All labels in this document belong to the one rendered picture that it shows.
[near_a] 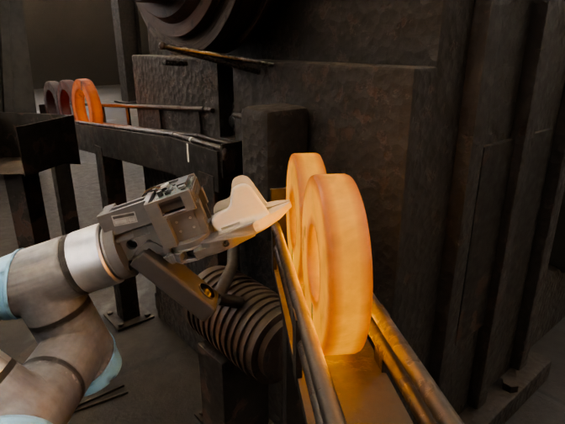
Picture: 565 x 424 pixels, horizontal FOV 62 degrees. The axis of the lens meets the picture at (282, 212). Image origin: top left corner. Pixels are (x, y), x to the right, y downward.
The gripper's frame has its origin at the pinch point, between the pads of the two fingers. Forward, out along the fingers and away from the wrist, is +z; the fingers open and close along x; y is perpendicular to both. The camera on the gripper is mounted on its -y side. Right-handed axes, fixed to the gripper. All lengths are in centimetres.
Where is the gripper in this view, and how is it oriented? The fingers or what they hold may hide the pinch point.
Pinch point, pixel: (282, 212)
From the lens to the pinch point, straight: 56.0
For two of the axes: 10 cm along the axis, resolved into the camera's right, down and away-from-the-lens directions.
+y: -3.1, -8.9, -3.5
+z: 9.5, -3.2, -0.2
